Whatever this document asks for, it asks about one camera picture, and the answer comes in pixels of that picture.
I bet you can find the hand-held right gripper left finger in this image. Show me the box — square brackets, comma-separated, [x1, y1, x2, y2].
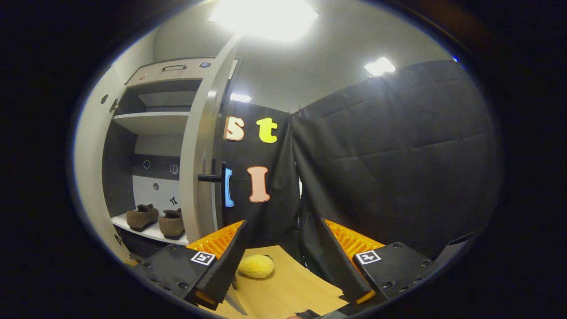
[132, 219, 249, 311]

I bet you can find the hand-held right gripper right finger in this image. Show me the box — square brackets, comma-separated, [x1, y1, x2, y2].
[319, 218, 440, 306]

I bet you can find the brown fuzzy shoe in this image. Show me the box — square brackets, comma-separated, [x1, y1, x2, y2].
[126, 203, 159, 233]
[158, 208, 186, 240]

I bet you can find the white cabinet door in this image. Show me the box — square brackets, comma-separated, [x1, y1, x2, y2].
[179, 32, 243, 244]
[72, 66, 130, 263]

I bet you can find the white shoe cabinet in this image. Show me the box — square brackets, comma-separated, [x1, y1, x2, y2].
[101, 57, 243, 261]

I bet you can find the yellow plush toy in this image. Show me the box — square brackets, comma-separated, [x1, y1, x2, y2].
[237, 254, 276, 279]

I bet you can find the black backdrop cloth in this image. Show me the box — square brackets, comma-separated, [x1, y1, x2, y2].
[216, 100, 305, 254]
[289, 59, 504, 263]

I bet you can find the large ceiling light panel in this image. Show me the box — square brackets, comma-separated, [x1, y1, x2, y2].
[210, 0, 319, 41]

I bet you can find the black door handle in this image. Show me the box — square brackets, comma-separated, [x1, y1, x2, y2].
[198, 161, 227, 209]

